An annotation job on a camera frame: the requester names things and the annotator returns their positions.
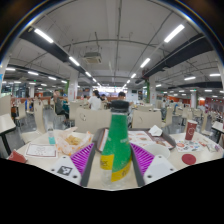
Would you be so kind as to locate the red paper cup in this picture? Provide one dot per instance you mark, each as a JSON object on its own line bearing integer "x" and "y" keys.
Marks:
{"x": 190, "y": 130}

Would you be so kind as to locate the clear plastic packet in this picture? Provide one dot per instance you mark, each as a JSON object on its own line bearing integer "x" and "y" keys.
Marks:
{"x": 215, "y": 147}

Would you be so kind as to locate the dark food tray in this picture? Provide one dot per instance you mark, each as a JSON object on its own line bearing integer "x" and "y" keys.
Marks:
{"x": 143, "y": 136}

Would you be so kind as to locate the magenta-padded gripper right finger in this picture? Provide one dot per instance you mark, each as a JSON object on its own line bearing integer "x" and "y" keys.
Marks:
{"x": 143, "y": 158}

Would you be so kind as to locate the flat round red coaster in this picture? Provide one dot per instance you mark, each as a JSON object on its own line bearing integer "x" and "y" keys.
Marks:
{"x": 189, "y": 159}

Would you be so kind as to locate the white dotted mug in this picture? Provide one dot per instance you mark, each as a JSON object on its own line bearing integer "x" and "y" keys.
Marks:
{"x": 156, "y": 150}

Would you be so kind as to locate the small teal bottle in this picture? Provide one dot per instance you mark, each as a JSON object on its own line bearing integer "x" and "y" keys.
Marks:
{"x": 51, "y": 137}

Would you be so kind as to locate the colourful sticker sheet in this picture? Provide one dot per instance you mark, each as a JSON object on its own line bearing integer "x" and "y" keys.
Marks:
{"x": 186, "y": 145}

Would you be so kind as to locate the beige chairs group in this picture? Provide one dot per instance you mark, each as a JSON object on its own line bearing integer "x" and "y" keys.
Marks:
{"x": 169, "y": 116}

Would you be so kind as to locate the ceiling strip lights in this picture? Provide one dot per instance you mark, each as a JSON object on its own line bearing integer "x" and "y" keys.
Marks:
{"x": 43, "y": 35}

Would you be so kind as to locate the red table card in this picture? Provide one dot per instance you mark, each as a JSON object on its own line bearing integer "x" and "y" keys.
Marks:
{"x": 16, "y": 156}

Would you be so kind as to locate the person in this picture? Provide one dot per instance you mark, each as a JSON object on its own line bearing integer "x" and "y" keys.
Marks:
{"x": 121, "y": 94}
{"x": 95, "y": 102}
{"x": 60, "y": 105}

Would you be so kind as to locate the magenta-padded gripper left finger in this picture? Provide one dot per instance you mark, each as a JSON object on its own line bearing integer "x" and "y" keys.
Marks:
{"x": 81, "y": 158}

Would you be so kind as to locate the white paper leaflet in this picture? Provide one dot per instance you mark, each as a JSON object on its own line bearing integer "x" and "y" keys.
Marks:
{"x": 40, "y": 150}

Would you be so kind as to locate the green drink bottle yellow label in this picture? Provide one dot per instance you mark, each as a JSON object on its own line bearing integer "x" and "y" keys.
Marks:
{"x": 116, "y": 146}

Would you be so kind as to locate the ceiling air conditioner unit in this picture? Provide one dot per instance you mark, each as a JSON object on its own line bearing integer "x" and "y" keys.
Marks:
{"x": 92, "y": 57}

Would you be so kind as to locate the crumpled food wrapper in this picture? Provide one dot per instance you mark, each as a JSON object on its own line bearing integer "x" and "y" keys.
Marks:
{"x": 71, "y": 141}

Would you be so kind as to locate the white crumpled napkin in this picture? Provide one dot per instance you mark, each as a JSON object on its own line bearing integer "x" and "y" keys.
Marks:
{"x": 155, "y": 130}

